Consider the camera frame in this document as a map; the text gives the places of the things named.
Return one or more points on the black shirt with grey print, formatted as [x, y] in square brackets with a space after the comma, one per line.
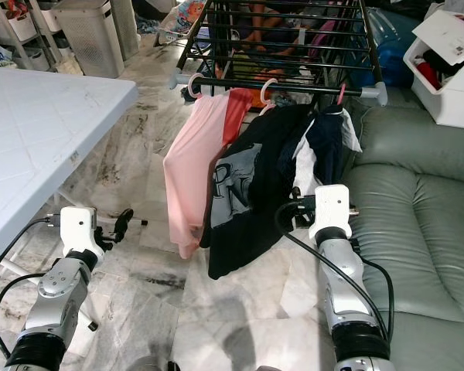
[251, 224]

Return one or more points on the pale blue plastic folding table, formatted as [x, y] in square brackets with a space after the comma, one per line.
[46, 139]

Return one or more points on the grey green leather sofa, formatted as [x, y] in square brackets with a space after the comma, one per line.
[417, 216]

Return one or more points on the large blue bag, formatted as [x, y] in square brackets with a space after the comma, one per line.
[394, 54]

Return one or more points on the pink shirt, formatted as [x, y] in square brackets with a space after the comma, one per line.
[193, 170]

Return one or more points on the white storage shelf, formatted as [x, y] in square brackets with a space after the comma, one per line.
[15, 27]

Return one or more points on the colourful plastic package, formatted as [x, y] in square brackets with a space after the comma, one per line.
[182, 19]

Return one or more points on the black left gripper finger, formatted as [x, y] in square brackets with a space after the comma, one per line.
[123, 220]

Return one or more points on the white air purifier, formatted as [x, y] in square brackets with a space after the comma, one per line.
[93, 39]

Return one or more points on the navy and white garment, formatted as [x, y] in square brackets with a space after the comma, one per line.
[329, 143]

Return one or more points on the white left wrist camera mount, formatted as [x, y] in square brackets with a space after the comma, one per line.
[77, 226]

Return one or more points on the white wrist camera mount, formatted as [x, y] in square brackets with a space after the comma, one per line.
[77, 226]
[332, 205]

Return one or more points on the red pink plastic hanger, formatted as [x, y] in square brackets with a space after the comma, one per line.
[342, 94]

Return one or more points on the black metal drying rack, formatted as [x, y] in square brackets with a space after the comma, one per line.
[301, 87]

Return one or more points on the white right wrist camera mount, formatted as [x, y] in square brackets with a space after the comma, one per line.
[332, 205]

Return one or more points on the white plastic storage bin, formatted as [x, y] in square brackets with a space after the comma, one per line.
[448, 104]

